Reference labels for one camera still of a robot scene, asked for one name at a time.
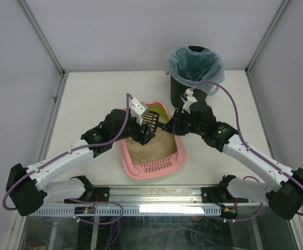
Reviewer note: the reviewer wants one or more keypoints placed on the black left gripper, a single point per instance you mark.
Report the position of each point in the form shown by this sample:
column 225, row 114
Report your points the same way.
column 140, row 130

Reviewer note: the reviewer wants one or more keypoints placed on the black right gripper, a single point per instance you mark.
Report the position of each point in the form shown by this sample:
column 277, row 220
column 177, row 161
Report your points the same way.
column 180, row 123

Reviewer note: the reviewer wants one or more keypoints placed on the pink litter box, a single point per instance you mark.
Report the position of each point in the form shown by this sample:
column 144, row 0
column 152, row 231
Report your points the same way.
column 157, row 168

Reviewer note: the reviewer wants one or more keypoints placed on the black litter scoop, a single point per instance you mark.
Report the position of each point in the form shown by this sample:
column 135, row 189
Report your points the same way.
column 154, row 120

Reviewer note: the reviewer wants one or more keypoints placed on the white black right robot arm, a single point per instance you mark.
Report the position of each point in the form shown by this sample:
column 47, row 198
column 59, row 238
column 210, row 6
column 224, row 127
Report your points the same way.
column 281, row 188

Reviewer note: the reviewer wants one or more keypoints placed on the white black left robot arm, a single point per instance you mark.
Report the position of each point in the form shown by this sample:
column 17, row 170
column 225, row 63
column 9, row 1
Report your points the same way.
column 28, row 188

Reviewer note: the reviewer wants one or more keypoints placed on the beige litter pellets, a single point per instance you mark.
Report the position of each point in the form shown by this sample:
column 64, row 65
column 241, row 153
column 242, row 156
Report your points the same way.
column 159, row 147

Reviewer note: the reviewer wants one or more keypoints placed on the black ribbed trash bin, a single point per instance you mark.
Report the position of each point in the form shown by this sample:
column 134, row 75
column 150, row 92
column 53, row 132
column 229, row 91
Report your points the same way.
column 178, row 90

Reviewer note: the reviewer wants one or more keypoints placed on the blue plastic bin liner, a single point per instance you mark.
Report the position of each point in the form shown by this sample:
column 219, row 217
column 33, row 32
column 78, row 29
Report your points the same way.
column 190, row 65

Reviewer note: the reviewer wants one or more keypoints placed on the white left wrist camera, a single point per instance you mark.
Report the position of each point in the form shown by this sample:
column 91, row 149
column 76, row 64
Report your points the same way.
column 138, row 109

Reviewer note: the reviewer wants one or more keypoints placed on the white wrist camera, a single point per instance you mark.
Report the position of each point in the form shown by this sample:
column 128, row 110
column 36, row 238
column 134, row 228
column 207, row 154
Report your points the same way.
column 138, row 109
column 188, row 99

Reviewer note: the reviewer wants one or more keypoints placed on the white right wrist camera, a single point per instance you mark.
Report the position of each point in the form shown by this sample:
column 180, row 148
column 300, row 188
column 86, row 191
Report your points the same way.
column 188, row 99

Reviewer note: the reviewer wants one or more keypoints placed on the aluminium mounting rail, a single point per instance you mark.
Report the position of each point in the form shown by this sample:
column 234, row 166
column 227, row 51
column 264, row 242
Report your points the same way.
column 138, row 194

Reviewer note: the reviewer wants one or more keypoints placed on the white slotted cable duct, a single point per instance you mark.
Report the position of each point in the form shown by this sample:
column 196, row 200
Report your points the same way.
column 131, row 211

